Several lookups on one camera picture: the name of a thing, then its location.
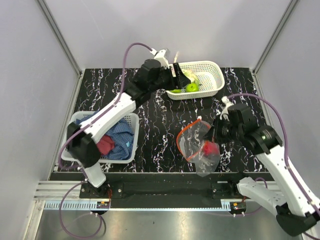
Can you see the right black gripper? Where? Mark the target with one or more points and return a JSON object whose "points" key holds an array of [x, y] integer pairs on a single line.
{"points": [[213, 132]]}

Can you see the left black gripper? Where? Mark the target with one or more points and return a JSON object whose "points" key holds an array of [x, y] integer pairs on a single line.
{"points": [[180, 81]]}

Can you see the fake green white cabbage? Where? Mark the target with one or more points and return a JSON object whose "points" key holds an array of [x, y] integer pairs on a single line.
{"points": [[191, 76]]}

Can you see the fake red fruit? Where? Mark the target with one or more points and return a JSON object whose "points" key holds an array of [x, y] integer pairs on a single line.
{"points": [[210, 148]]}

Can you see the fake green apple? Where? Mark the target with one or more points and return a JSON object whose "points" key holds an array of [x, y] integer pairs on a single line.
{"points": [[192, 87], [176, 91]]}

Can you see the clear zip top bag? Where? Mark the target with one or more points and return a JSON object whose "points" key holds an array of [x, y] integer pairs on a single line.
{"points": [[190, 144]]}

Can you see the fake green onion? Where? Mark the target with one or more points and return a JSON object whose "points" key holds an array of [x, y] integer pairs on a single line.
{"points": [[175, 60]]}

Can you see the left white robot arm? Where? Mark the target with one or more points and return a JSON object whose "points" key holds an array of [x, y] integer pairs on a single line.
{"points": [[82, 138]]}

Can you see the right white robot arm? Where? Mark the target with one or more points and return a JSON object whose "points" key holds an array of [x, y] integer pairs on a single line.
{"points": [[297, 208]]}

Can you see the white perforated plastic basket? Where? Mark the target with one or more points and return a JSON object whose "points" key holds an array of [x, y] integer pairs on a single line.
{"points": [[210, 78]]}

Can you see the blue checkered cloth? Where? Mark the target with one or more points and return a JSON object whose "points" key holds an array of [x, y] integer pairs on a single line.
{"points": [[123, 137]]}

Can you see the dark red cloth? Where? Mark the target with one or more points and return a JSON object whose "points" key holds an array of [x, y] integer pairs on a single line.
{"points": [[105, 145]]}

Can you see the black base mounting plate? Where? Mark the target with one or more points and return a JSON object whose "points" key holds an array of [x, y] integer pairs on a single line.
{"points": [[165, 191]]}

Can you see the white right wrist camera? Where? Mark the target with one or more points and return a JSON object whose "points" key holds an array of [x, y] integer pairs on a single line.
{"points": [[224, 113]]}

